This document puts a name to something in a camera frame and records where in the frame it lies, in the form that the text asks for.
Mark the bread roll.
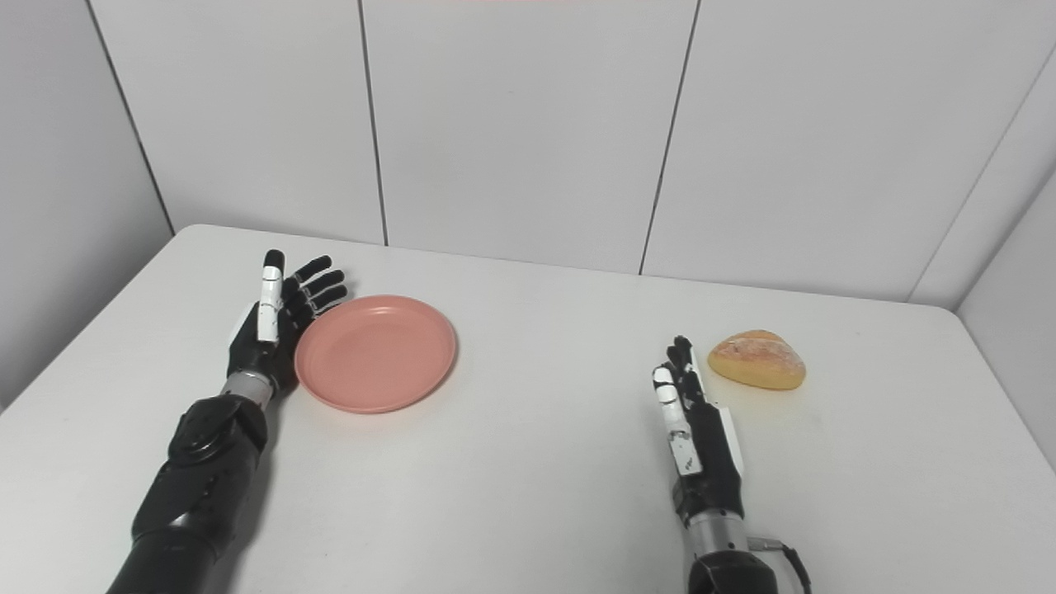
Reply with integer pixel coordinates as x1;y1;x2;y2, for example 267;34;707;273
707;329;807;391

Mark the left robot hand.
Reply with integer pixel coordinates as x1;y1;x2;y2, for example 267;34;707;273
225;249;349;393

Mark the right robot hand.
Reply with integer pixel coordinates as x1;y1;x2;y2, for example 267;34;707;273
652;335;746;527

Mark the pink plate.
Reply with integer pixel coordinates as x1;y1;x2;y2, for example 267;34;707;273
294;295;458;414

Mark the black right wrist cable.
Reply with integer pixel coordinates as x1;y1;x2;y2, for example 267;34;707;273
748;537;813;594

